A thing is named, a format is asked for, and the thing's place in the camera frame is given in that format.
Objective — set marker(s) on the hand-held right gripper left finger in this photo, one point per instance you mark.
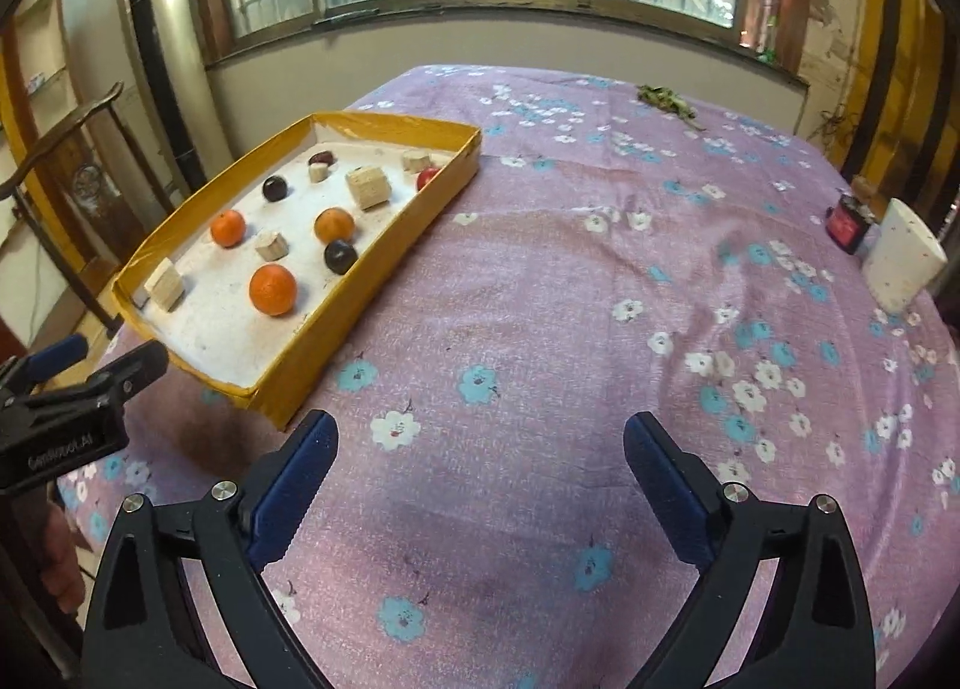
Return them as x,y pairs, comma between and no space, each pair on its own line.
289,490

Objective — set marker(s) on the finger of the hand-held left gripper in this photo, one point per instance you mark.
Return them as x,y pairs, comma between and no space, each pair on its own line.
56,355
127,370

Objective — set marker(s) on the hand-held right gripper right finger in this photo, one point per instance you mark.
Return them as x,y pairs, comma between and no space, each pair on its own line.
667,486

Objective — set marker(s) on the yellow cardboard box tray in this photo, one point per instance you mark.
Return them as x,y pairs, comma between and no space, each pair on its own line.
217,329

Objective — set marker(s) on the orange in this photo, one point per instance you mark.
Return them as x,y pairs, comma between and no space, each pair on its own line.
227,228
273,289
334,224

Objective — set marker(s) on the dark plum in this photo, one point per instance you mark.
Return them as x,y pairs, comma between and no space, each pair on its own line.
275,187
340,256

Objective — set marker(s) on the small wooden piece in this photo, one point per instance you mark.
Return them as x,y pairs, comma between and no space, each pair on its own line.
415,159
320,172

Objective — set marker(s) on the dark red date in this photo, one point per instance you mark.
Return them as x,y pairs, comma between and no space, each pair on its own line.
321,157

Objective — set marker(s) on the large wooden block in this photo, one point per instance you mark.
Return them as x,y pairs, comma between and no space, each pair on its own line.
369,187

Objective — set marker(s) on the small red apple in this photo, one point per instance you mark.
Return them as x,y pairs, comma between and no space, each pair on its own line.
427,178

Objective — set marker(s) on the person's left hand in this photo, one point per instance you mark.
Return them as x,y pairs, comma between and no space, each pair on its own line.
64,561

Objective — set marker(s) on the purple floral tablecloth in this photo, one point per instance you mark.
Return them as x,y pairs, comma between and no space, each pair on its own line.
570,284

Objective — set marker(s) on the wooden chair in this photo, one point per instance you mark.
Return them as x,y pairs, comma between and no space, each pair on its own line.
75,115

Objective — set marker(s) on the dark red jar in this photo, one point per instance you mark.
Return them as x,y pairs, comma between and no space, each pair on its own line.
847,224

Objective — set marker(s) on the white dotted cup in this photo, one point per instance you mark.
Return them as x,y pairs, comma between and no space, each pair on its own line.
900,258

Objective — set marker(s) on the standing air conditioner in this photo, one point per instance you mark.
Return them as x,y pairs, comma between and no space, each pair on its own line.
161,44

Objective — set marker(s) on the small brown box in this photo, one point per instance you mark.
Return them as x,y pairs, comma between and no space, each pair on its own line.
862,187

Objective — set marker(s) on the green plant sprig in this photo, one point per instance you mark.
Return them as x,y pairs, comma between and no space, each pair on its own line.
667,100

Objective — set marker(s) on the yellow wooden door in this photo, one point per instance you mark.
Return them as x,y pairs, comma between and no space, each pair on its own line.
877,59

